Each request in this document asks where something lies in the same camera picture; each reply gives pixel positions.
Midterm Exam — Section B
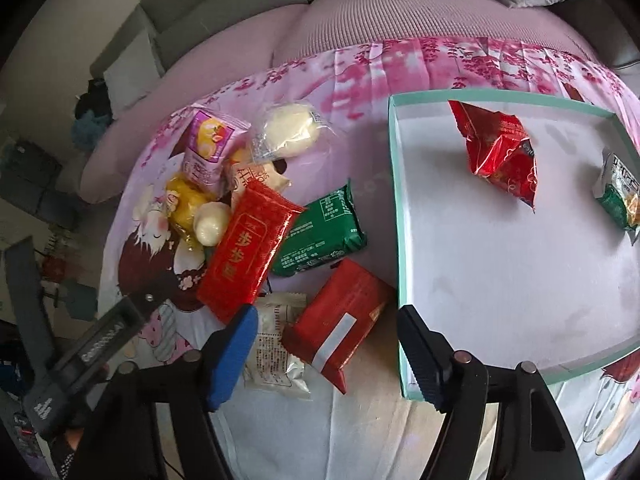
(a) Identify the grey green sofa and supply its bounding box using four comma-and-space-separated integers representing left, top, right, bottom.
90, 0, 640, 126

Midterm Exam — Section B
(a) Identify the red packet with white stripe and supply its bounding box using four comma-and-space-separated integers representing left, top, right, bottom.
281, 258, 397, 395

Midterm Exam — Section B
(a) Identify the dark green snack packet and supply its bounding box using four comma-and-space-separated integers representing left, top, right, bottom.
270, 178, 368, 278

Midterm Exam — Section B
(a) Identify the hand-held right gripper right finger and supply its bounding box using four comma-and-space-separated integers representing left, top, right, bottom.
397, 304, 586, 480

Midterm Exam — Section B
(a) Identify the dark clothes pile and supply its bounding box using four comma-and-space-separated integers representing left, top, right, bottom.
72, 77, 113, 153

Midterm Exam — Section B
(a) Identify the yellow pastry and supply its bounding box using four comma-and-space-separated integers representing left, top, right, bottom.
165, 171, 211, 251

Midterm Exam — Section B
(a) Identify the white and green snack packet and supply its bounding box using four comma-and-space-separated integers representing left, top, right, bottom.
591, 147, 640, 246

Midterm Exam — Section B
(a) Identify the red packet with gold print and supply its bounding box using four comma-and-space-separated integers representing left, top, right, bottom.
196, 179, 307, 325

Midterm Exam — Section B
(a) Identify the red crinkled snack bag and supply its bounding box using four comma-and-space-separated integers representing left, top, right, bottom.
447, 100, 538, 214

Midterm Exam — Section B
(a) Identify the pink printed blanket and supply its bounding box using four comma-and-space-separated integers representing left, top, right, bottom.
97, 35, 640, 480

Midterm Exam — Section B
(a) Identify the beige snack packet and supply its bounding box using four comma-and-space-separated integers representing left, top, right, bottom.
227, 147, 291, 211

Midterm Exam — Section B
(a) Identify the purple snack packet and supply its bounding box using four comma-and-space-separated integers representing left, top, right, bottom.
180, 102, 252, 198

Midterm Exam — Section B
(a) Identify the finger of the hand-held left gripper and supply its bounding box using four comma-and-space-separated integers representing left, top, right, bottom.
60, 287, 161, 396
5, 237, 57, 381

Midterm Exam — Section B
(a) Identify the cream snack packet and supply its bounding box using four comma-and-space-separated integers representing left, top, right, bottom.
243, 292, 312, 401

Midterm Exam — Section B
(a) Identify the teal cardboard tray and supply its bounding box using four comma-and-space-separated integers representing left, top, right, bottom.
387, 87, 640, 402

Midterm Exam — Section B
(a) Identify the small white bun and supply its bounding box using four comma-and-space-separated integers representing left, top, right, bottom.
192, 201, 232, 247

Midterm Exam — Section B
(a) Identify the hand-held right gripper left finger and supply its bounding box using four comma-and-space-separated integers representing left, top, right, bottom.
67, 304, 259, 480

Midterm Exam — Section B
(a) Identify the pink knitted bedspread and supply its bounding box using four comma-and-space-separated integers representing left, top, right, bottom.
80, 0, 601, 205

